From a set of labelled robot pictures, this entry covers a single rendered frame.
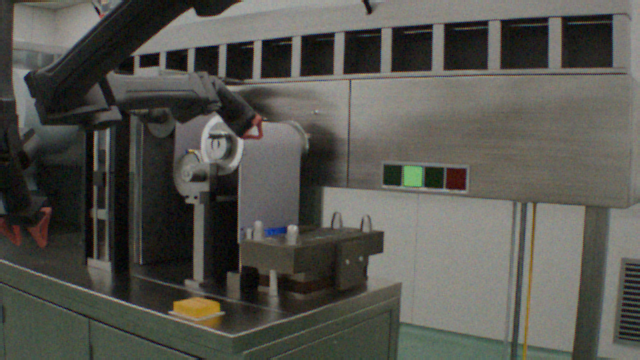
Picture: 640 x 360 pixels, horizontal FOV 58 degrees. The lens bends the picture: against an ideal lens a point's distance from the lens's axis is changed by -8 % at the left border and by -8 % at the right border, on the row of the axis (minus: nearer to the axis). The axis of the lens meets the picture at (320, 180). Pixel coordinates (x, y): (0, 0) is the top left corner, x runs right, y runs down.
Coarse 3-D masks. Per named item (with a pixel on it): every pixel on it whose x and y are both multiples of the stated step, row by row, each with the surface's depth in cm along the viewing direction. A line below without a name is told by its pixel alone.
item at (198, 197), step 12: (204, 168) 151; (216, 168) 152; (204, 180) 151; (216, 180) 153; (192, 192) 149; (204, 192) 149; (216, 192) 153; (204, 204) 151; (204, 216) 151; (204, 228) 151; (204, 240) 151; (204, 252) 151; (204, 264) 152; (204, 276) 152
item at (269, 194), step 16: (240, 176) 149; (256, 176) 154; (272, 176) 159; (288, 176) 164; (240, 192) 149; (256, 192) 154; (272, 192) 159; (288, 192) 165; (240, 208) 150; (256, 208) 154; (272, 208) 160; (288, 208) 165; (240, 224) 150; (272, 224) 160; (288, 224) 165
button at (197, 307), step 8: (176, 304) 124; (184, 304) 123; (192, 304) 124; (200, 304) 124; (208, 304) 124; (216, 304) 126; (176, 312) 125; (184, 312) 123; (192, 312) 122; (200, 312) 122; (208, 312) 124; (216, 312) 126
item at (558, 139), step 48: (288, 96) 182; (336, 96) 172; (384, 96) 163; (432, 96) 155; (480, 96) 147; (528, 96) 140; (576, 96) 133; (624, 96) 127; (336, 144) 172; (384, 144) 163; (432, 144) 155; (480, 144) 148; (528, 144) 141; (576, 144) 134; (624, 144) 127; (432, 192) 156; (480, 192) 148; (528, 192) 141; (576, 192) 134; (624, 192) 128
